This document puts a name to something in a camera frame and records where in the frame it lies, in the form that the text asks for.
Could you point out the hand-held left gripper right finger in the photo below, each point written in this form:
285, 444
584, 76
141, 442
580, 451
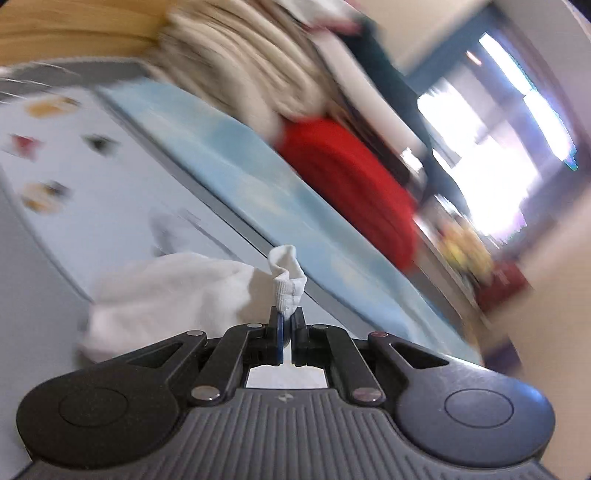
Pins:
299, 334

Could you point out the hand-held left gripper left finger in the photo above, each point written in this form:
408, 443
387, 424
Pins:
279, 332

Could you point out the white garment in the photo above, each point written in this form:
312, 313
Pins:
175, 290

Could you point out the light blue patterned sheet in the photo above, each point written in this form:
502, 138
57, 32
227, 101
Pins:
277, 184

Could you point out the red folded quilt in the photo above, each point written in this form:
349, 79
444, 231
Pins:
351, 184

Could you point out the yellow duck plush toy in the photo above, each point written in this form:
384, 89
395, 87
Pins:
466, 249

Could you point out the dark red cushion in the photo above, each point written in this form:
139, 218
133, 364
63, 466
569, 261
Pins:
503, 286

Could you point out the white folded quilt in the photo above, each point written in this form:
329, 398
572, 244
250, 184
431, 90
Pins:
351, 83

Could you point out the window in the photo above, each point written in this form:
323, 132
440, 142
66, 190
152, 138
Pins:
498, 161

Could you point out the cream folded blanket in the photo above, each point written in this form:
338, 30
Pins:
240, 60

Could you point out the dark teal shark plush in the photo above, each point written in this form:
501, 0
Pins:
378, 60

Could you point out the blue curtain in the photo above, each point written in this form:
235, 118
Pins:
443, 69

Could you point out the white cloth with pink trim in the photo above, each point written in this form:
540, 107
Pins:
314, 11

